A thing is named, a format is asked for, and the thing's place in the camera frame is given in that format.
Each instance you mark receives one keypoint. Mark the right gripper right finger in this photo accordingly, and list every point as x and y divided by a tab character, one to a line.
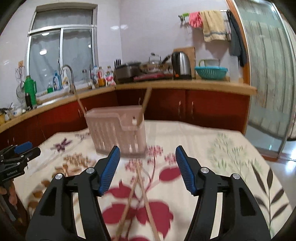
241	217

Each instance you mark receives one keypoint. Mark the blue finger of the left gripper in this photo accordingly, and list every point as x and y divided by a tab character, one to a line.
23	147

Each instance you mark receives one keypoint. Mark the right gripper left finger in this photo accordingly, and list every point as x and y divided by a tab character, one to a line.
69	208

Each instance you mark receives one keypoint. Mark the wooden chopstick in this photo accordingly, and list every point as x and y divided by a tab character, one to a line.
146	203
144	106
125	211
78	99

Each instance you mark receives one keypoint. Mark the steel kitchen faucet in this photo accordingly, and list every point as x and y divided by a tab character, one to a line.
70	75

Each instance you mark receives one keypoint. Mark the kitchen window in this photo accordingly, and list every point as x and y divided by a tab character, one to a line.
59	34

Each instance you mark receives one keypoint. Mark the person left hand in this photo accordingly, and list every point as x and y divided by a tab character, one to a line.
11	191

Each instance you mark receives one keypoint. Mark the black small thermos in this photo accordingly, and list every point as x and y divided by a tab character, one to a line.
28	101

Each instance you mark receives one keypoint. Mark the green thermos jug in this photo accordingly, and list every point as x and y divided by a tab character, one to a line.
30	87

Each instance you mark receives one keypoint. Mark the wooden chopstick on cloth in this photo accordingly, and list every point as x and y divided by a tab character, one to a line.
125	211

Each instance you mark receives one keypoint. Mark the blue detergent bottle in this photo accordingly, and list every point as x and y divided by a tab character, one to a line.
56	82

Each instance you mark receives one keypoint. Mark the white spray bottle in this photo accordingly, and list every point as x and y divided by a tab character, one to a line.
65	79

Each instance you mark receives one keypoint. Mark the pink perforated utensil basket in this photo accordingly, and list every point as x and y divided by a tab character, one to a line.
118	126

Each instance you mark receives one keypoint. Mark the floral white tablecloth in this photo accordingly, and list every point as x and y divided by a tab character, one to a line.
157	175

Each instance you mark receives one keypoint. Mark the orange oil bottle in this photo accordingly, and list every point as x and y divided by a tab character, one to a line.
101	79

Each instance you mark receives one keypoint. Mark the red lower cabinets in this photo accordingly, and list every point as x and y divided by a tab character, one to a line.
203	108

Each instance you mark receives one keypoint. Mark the knife block with knives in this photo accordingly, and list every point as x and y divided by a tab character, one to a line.
117	63

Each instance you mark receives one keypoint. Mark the beige countertop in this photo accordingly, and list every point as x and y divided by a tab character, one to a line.
208	85

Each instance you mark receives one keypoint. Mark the red induction cooker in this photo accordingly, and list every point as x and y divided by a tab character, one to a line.
153	77

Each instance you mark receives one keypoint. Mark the teal plastic colander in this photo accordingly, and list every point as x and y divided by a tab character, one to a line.
211	72

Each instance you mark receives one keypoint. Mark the steel wok with lid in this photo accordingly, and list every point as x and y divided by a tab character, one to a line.
156	64

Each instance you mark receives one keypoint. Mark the white green mug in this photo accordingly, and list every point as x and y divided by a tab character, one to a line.
213	62

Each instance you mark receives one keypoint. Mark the steel electric kettle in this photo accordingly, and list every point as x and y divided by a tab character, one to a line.
181	66

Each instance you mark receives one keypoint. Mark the dark grey hanging cloth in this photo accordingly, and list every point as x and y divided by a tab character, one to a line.
237	47

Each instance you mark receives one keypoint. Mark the wooden cutting board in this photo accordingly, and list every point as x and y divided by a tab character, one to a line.
191	53

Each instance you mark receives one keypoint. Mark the glass sliding door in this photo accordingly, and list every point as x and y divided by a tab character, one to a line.
272	73

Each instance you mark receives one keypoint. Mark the yellow hanging towel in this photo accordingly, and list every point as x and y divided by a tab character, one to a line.
214	30

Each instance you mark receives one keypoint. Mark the pink rubber glove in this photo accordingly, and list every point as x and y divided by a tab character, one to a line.
195	20

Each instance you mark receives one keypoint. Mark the towel rail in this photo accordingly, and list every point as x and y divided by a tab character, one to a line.
211	14

